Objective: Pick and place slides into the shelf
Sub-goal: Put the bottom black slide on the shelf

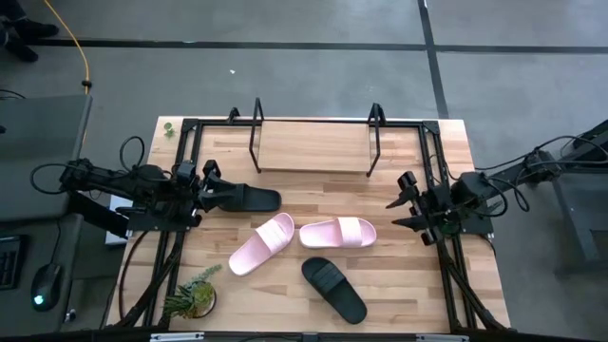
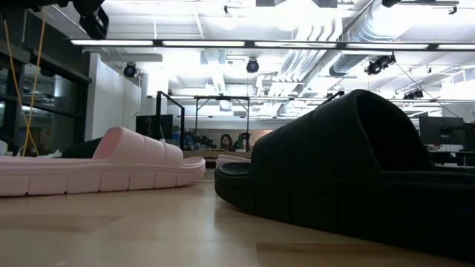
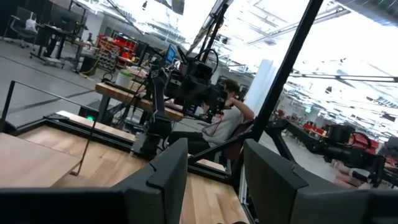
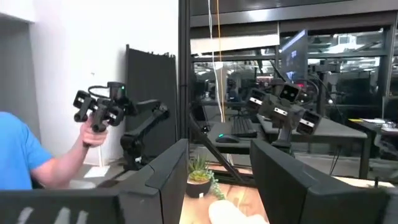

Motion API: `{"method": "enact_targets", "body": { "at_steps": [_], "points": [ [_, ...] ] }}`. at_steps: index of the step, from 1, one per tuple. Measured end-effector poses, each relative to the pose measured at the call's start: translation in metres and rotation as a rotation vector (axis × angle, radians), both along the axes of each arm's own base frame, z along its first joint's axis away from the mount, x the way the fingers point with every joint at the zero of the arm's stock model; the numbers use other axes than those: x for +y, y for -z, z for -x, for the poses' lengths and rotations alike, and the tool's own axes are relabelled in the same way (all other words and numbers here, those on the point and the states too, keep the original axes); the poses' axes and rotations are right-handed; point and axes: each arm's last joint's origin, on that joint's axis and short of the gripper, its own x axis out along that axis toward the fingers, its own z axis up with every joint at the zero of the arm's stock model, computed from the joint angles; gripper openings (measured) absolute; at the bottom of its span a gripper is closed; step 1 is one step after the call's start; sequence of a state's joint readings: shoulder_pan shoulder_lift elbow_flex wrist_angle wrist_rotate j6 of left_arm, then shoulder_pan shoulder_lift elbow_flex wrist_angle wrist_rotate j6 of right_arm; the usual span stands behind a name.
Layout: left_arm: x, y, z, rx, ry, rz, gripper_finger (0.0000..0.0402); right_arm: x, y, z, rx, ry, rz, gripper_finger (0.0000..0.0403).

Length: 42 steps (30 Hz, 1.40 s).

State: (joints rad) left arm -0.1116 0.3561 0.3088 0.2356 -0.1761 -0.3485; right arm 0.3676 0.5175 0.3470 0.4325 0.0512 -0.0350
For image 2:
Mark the black computer monitor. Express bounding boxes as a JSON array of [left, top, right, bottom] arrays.
[[419, 115, 466, 146], [135, 114, 174, 141]]

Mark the distant wooden table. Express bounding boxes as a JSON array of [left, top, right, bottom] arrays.
[[183, 149, 253, 159]]

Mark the silver ventilation duct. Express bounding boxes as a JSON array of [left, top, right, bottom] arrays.
[[328, 0, 413, 78]]

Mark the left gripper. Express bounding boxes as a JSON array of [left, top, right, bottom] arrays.
[[72, 0, 111, 41]]

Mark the yellow cable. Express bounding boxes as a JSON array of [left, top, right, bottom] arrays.
[[21, 14, 48, 157]]

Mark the distant black rig frame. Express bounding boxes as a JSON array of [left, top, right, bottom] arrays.
[[155, 90, 346, 151]]

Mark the pale hanging cable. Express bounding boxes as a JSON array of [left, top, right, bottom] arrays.
[[2, 18, 39, 156]]

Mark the black ceiling spot lamp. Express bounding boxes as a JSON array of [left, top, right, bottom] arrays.
[[402, 88, 425, 101], [246, 57, 261, 74], [122, 62, 139, 79], [364, 53, 397, 76]]

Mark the black slide sandal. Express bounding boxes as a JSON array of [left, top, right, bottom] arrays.
[[214, 88, 475, 263]]

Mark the pink slide sandal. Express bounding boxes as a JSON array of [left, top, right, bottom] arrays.
[[0, 125, 206, 197], [215, 154, 252, 167]]

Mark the long ceiling light bar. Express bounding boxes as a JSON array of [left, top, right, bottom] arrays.
[[69, 38, 475, 52]]

